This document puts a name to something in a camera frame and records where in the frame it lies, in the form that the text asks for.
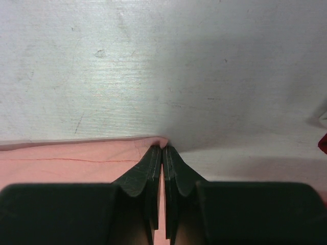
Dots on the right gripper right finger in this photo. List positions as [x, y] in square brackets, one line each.
[199, 211]

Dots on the folded dark red t shirt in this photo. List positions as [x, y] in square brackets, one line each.
[322, 144]

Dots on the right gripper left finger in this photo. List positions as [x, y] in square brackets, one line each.
[122, 212]

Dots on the pink t shirt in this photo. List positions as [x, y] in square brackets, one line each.
[92, 162]

